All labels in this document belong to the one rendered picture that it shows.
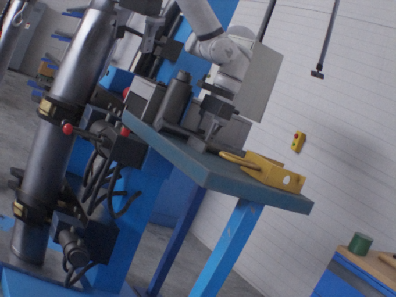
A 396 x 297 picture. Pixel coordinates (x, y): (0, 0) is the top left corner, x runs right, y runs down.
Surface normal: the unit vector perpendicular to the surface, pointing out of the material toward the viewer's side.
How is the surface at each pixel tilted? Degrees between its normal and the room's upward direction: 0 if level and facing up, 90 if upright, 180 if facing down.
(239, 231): 90
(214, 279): 90
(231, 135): 90
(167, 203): 90
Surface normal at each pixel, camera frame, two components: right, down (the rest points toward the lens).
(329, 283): -0.84, -0.29
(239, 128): 0.39, 0.27
